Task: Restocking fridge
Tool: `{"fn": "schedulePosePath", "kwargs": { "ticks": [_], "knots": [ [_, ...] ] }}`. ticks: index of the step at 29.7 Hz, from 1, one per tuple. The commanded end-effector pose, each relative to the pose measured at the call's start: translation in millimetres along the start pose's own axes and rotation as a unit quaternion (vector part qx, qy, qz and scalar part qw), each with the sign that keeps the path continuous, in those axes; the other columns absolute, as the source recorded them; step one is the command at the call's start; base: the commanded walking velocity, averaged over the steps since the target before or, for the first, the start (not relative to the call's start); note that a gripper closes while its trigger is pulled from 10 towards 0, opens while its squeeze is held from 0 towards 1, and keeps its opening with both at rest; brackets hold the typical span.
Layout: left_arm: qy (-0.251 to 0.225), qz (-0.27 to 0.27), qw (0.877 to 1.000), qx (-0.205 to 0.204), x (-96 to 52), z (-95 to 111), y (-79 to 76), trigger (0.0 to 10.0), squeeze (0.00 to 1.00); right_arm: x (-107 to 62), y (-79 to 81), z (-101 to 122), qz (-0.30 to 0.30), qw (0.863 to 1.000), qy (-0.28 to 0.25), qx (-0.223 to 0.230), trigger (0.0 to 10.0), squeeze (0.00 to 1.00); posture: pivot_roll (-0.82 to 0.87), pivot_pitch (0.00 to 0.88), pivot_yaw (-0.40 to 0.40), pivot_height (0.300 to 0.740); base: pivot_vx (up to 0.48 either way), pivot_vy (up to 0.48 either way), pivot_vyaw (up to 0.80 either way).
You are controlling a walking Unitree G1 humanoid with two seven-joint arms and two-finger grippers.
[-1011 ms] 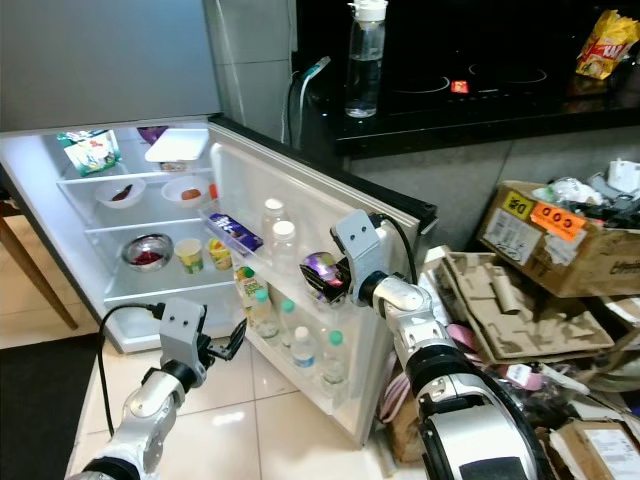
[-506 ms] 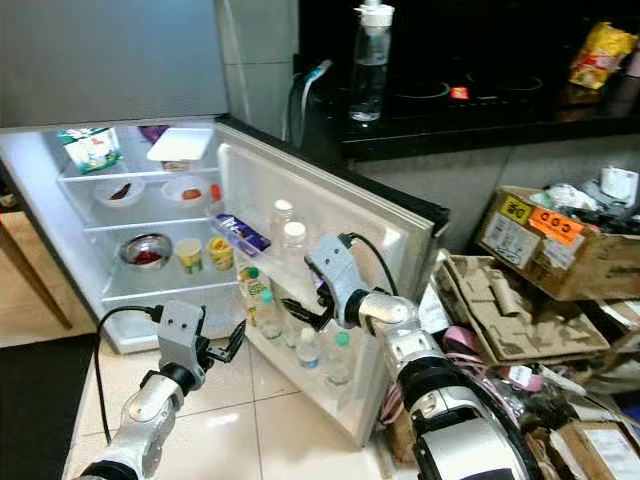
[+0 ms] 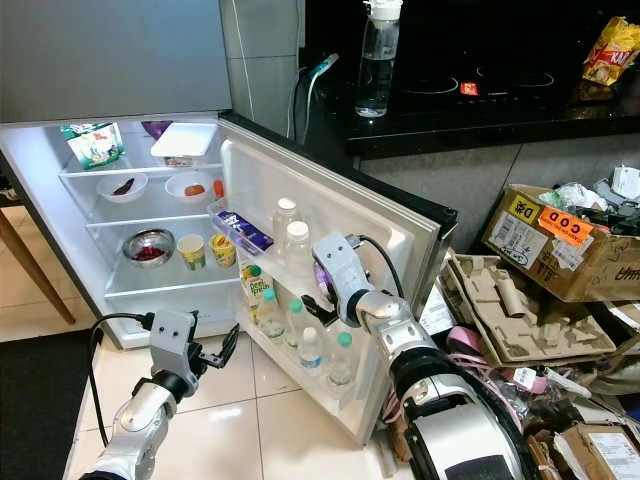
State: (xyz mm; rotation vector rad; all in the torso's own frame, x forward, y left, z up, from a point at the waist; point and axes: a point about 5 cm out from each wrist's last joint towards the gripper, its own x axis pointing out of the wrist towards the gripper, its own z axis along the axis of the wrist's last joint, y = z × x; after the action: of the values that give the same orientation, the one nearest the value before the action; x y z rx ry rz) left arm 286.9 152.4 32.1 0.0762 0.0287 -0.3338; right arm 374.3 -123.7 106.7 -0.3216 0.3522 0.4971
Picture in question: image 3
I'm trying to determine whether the purple snack packet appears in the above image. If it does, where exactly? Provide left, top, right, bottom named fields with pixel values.
left=313, top=256, right=337, bottom=302

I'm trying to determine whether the small clear bottle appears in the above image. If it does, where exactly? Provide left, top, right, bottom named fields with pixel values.
left=285, top=300, right=309, bottom=343

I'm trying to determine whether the green capped bottle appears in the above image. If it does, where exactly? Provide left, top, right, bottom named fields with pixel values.
left=257, top=288, right=287, bottom=340

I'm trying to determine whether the teal capped water bottle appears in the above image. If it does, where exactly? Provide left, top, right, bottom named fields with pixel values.
left=328, top=332, right=359, bottom=390

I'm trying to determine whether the green orange juice carton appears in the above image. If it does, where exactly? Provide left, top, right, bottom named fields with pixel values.
left=240, top=263, right=277, bottom=327

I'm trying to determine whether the white capped clear bottle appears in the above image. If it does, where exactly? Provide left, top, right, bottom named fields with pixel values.
left=282, top=221, right=317, bottom=274
left=272, top=197, right=302, bottom=242

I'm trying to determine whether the yellow printed cup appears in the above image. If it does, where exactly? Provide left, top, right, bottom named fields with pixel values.
left=209, top=233, right=238, bottom=269

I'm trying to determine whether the white paper cup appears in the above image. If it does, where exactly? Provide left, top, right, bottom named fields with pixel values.
left=177, top=234, right=208, bottom=272

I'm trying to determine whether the blue purple carton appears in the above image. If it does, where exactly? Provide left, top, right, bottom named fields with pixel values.
left=220, top=210, right=276, bottom=254

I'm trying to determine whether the steel bowl of berries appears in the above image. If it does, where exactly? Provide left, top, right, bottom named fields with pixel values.
left=122, top=228, right=177, bottom=268

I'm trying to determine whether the pink plastic hanger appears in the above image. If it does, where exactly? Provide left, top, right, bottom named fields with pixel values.
left=385, top=325, right=503, bottom=423

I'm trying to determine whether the refrigerator lower door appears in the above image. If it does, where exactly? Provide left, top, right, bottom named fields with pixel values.
left=210, top=112, right=459, bottom=447

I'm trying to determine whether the white bowl with orange food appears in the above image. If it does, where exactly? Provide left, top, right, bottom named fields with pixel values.
left=165, top=171, right=217, bottom=204

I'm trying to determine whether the black floor rug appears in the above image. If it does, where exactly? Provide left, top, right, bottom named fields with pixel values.
left=0, top=330, right=99, bottom=480

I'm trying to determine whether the moulded pulp packing tray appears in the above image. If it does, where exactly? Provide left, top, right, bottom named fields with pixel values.
left=445, top=252, right=617, bottom=367

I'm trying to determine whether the white bowl with dark food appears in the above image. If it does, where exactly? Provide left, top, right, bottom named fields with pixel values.
left=97, top=174, right=150, bottom=205

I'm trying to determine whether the light wooden table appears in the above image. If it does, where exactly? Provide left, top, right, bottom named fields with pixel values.
left=0, top=205, right=77, bottom=325

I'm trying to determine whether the white lidded food container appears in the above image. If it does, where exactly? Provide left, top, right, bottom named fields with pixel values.
left=150, top=122, right=220, bottom=169

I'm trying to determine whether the cardboard box orange label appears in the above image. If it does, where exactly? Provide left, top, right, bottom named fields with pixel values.
left=482, top=183, right=640, bottom=304

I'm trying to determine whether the purple bag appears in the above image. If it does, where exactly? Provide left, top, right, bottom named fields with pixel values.
left=140, top=121, right=174, bottom=140

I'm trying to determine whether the green white packet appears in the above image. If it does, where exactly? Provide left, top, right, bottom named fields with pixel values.
left=60, top=122, right=127, bottom=170

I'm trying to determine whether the tall clear water bottle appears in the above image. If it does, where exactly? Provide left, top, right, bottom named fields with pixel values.
left=354, top=0, right=404, bottom=119

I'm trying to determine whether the black kitchen counter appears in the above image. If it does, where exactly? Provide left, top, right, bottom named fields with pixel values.
left=300, top=0, right=640, bottom=159

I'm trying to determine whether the crumpled plastic bag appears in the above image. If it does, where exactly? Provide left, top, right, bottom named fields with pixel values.
left=540, top=165, right=640, bottom=238

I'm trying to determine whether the flattened labelled cardboard box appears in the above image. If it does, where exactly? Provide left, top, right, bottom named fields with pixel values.
left=525, top=420, right=640, bottom=480

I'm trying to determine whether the silver freezer door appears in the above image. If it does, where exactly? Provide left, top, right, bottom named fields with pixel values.
left=0, top=0, right=234, bottom=127

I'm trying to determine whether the yellow red snack bag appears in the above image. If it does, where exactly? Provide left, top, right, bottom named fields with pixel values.
left=582, top=16, right=640, bottom=88

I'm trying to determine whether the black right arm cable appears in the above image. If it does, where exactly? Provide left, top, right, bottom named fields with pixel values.
left=350, top=235, right=407, bottom=303

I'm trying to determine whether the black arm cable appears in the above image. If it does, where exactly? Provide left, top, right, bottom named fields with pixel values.
left=87, top=313, right=161, bottom=448
left=350, top=235, right=407, bottom=303

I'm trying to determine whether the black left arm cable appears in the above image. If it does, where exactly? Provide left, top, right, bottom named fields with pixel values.
left=87, top=313, right=161, bottom=448

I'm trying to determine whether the teal plug cable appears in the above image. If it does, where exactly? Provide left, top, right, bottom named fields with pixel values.
left=288, top=53, right=342, bottom=138

